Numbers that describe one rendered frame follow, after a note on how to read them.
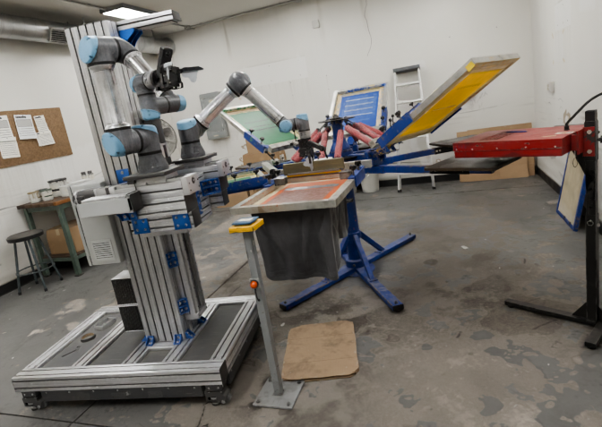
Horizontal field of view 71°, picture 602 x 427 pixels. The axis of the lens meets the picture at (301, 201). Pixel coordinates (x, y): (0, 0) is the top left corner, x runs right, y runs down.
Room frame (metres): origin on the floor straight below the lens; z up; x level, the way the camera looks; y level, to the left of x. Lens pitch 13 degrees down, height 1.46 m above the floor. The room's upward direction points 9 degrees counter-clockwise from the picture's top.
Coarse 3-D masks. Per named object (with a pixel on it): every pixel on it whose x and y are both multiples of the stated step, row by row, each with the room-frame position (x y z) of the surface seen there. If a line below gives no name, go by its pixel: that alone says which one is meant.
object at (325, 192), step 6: (336, 180) 2.70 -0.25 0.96; (342, 180) 2.66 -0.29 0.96; (336, 186) 2.49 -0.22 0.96; (306, 192) 2.45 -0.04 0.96; (312, 192) 2.43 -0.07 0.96; (318, 192) 2.40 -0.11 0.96; (324, 192) 2.37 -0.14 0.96; (330, 192) 2.35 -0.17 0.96; (300, 198) 2.33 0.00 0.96; (306, 198) 2.30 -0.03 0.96; (312, 198) 2.28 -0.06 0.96; (318, 198) 2.26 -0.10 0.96; (324, 198) 2.23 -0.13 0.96
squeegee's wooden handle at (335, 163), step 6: (300, 162) 2.73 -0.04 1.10; (318, 162) 2.68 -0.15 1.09; (324, 162) 2.66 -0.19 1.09; (330, 162) 2.65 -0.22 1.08; (336, 162) 2.64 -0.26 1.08; (342, 162) 2.62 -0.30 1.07; (288, 168) 2.75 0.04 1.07; (294, 168) 2.74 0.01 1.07; (300, 168) 2.72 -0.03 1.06; (306, 168) 2.71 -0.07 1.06; (318, 168) 2.68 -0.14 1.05; (324, 168) 2.67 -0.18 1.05; (330, 168) 2.65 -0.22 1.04; (342, 168) 2.63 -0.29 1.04
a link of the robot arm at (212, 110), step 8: (248, 80) 2.69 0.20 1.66; (224, 96) 2.71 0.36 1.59; (232, 96) 2.72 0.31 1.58; (216, 104) 2.71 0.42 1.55; (224, 104) 2.72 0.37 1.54; (208, 112) 2.72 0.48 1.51; (216, 112) 2.72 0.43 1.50; (200, 120) 2.71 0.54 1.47; (208, 120) 2.73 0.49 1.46; (200, 136) 2.77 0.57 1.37
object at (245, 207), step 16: (320, 176) 2.80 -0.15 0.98; (336, 176) 2.77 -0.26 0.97; (256, 192) 2.53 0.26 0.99; (336, 192) 2.16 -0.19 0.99; (240, 208) 2.18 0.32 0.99; (256, 208) 2.15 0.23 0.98; (272, 208) 2.12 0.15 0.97; (288, 208) 2.09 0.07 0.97; (304, 208) 2.06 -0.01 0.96; (320, 208) 2.03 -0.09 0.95
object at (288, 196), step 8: (288, 184) 2.82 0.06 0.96; (296, 184) 2.78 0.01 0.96; (304, 184) 2.73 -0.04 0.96; (312, 184) 2.68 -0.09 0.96; (280, 192) 2.58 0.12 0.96; (288, 192) 2.54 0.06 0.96; (296, 192) 2.50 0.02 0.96; (272, 200) 2.41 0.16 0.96; (280, 200) 2.37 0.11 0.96; (288, 200) 2.33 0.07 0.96
